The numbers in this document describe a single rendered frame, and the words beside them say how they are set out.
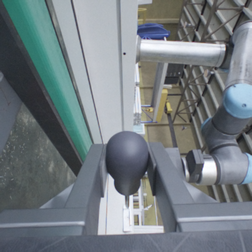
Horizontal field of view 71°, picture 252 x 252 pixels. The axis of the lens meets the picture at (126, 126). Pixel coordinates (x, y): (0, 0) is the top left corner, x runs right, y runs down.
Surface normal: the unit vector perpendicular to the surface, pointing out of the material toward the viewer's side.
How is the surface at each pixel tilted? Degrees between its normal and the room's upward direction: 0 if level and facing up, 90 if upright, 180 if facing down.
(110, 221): 90
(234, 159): 91
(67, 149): 90
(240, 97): 92
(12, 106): 0
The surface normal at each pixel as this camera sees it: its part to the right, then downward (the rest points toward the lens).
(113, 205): -0.01, -0.59
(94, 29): 0.02, 0.80
